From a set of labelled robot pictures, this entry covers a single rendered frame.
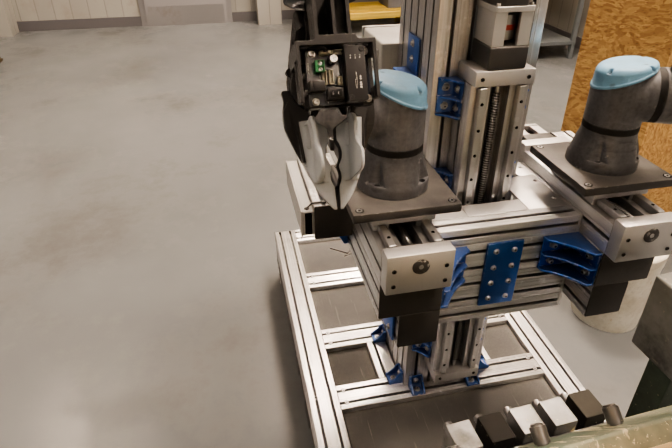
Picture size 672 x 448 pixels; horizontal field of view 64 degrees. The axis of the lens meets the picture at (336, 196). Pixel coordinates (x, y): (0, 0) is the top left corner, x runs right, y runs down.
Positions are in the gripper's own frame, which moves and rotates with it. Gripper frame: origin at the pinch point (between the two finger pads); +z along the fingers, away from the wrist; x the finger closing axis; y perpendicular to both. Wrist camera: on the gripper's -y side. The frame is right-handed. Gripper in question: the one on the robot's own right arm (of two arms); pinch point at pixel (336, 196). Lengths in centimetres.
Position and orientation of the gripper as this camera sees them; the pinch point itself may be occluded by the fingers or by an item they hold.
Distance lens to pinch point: 53.6
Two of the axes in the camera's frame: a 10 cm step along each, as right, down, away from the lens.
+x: 9.8, -1.0, 1.8
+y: 1.8, 0.4, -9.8
